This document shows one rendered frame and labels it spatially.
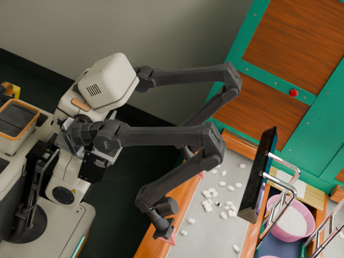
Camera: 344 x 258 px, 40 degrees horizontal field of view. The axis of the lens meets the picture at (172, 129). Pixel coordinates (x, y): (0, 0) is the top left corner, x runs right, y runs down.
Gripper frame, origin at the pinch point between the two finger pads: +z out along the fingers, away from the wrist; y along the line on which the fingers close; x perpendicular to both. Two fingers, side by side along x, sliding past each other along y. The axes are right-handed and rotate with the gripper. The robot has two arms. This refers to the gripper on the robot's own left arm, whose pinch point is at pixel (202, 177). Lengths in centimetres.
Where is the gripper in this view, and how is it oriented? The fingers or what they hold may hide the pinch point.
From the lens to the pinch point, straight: 224.5
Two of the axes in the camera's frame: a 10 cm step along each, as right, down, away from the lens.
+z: 4.8, 8.1, 3.4
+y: 3.2, -5.2, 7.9
